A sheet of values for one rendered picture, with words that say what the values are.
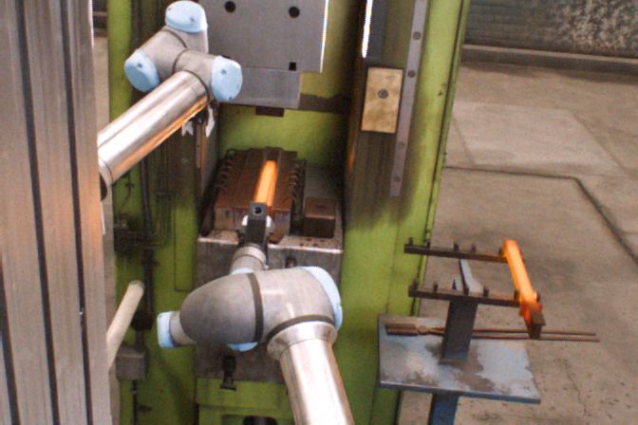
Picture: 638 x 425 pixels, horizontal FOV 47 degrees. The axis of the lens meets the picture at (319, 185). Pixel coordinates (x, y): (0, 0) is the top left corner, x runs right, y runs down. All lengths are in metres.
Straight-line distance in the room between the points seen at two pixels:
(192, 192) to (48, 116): 1.56
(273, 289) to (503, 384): 0.90
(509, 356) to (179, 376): 1.03
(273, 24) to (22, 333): 1.29
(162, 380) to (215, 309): 1.29
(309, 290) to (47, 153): 0.72
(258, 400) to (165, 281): 0.45
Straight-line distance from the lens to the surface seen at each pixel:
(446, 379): 1.90
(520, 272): 1.86
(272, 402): 2.19
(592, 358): 3.38
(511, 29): 7.99
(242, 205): 1.92
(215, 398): 2.20
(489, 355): 2.02
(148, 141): 1.20
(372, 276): 2.17
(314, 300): 1.19
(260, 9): 1.75
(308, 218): 1.91
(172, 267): 2.20
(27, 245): 0.54
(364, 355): 2.33
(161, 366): 2.42
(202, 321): 1.20
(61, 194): 0.56
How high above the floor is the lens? 1.84
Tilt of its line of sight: 24 degrees down
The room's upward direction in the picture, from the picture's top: 5 degrees clockwise
